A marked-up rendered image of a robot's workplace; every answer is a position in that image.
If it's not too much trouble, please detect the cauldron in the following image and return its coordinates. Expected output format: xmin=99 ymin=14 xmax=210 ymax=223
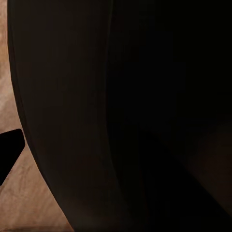
xmin=7 ymin=0 xmax=232 ymax=232

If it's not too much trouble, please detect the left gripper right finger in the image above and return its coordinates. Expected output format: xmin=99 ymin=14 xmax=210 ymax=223
xmin=138 ymin=129 xmax=232 ymax=232

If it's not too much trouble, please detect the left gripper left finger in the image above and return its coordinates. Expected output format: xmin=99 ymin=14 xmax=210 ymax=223
xmin=0 ymin=129 xmax=25 ymax=186

